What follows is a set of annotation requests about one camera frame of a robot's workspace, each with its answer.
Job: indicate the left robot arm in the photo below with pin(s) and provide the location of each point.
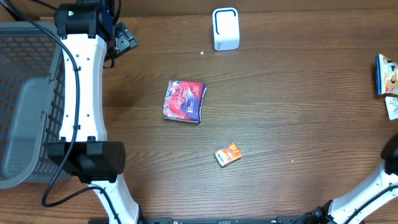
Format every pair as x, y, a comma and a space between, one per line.
89, 35

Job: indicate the grey plastic mesh basket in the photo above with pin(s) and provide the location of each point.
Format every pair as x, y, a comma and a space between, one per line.
32, 103

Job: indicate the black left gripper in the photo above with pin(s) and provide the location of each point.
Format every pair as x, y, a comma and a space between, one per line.
127, 40

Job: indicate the white barcode scanner stand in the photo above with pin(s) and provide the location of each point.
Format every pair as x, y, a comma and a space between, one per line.
226, 29

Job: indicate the pink purple sanitary pad pack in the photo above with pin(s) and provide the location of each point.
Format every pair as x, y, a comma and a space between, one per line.
183, 101

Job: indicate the yellow blue snack bag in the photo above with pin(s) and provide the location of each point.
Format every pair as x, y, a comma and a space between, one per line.
386, 75

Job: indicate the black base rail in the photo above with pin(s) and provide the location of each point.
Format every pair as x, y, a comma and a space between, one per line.
224, 221

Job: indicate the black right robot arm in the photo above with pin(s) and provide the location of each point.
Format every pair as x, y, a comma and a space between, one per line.
372, 193

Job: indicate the orange red wipes pack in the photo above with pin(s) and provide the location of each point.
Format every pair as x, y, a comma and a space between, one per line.
227, 155

